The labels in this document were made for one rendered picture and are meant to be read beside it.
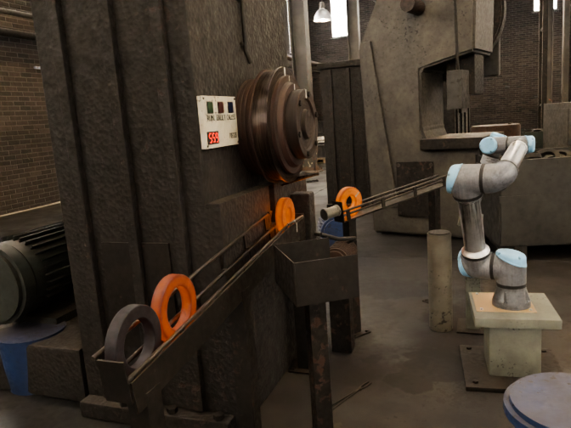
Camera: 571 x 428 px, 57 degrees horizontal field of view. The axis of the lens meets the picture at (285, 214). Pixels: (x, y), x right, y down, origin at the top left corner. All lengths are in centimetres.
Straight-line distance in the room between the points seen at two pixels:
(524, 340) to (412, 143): 273
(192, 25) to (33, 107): 787
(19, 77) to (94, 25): 752
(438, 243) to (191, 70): 153
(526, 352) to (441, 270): 61
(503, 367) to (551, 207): 195
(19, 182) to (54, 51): 724
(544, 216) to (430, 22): 183
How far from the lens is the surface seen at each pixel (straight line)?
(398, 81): 483
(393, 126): 484
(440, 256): 276
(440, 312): 285
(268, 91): 202
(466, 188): 215
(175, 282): 145
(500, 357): 242
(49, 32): 220
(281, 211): 218
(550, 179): 414
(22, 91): 955
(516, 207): 409
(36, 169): 956
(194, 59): 186
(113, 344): 128
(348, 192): 266
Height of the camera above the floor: 114
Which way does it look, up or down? 10 degrees down
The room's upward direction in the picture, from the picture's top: 4 degrees counter-clockwise
